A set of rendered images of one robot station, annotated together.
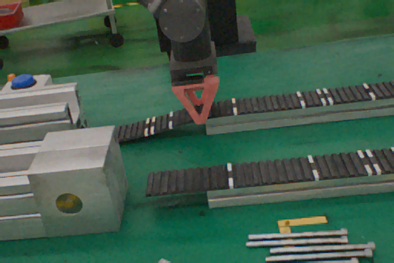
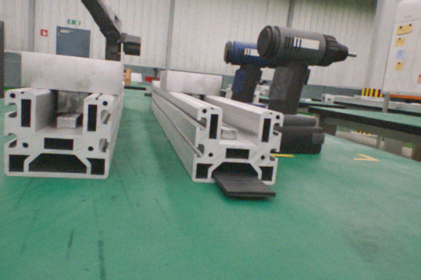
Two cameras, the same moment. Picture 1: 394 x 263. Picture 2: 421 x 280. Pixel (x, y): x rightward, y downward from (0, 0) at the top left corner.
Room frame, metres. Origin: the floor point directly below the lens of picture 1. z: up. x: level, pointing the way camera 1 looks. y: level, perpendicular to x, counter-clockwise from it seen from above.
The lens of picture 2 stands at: (0.85, 1.31, 0.89)
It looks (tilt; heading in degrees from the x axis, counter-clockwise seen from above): 9 degrees down; 249
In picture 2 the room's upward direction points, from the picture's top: 6 degrees clockwise
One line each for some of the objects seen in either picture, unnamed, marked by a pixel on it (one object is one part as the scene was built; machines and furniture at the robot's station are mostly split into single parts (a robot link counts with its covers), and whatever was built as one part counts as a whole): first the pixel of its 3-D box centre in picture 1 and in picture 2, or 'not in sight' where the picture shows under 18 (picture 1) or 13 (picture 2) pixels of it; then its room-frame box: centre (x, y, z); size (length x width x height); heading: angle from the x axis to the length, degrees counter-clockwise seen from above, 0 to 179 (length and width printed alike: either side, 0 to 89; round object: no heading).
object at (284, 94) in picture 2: not in sight; (305, 93); (0.45, 0.75, 0.89); 0.20 x 0.08 x 0.22; 178
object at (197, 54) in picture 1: (191, 42); (112, 62); (0.74, -0.06, 0.92); 0.10 x 0.07 x 0.07; 173
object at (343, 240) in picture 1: (295, 242); not in sight; (0.44, -0.12, 0.78); 0.11 x 0.01 x 0.01; 78
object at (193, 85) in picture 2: not in sight; (187, 89); (0.63, 0.56, 0.87); 0.16 x 0.11 x 0.07; 83
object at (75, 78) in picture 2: not in sight; (81, 83); (0.85, 0.78, 0.87); 0.16 x 0.11 x 0.07; 83
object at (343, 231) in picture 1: (296, 234); not in sight; (0.45, -0.12, 0.78); 0.11 x 0.01 x 0.01; 79
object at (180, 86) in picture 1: (197, 91); not in sight; (0.72, -0.05, 0.85); 0.07 x 0.07 x 0.09; 83
